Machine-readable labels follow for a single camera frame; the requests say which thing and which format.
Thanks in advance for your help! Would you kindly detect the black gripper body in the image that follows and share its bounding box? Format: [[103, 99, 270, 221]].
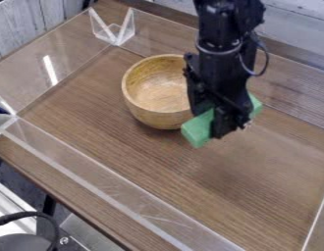
[[182, 42, 257, 121]]

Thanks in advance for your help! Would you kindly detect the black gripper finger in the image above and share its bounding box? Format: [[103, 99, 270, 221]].
[[183, 65, 214, 117], [213, 105, 253, 139]]

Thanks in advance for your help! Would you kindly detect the green rectangular block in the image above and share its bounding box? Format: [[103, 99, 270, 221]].
[[181, 93, 264, 148]]

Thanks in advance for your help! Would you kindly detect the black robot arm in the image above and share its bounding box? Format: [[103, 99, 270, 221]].
[[183, 0, 268, 139]]

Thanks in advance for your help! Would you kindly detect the brown wooden bowl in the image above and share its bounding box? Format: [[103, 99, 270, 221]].
[[122, 54, 193, 130]]

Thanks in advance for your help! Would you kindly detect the black table leg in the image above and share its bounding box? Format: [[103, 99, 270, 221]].
[[41, 195, 57, 217]]

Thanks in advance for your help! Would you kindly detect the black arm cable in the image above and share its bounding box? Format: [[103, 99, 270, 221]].
[[237, 32, 272, 77]]

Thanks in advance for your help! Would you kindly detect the clear acrylic tray wall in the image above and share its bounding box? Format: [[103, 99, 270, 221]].
[[0, 1, 324, 251]]

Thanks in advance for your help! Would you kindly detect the clear acrylic corner bracket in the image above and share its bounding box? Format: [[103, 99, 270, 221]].
[[88, 8, 135, 46]]

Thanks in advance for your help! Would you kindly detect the black cable loop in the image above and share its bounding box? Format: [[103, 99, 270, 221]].
[[0, 211, 61, 251]]

